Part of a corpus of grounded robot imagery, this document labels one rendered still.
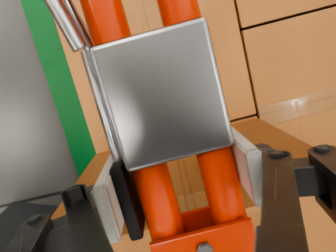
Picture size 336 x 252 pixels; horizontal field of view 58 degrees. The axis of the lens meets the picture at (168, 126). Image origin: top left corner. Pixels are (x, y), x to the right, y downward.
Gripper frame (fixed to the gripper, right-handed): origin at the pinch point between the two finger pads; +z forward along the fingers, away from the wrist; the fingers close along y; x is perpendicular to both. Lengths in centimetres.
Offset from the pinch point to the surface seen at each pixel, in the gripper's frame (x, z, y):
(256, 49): 5, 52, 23
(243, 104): -7, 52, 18
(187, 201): -10.3, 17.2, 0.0
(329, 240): -16.7, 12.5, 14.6
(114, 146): 2.6, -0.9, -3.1
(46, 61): 19, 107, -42
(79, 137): -14, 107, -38
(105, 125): 4.0, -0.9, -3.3
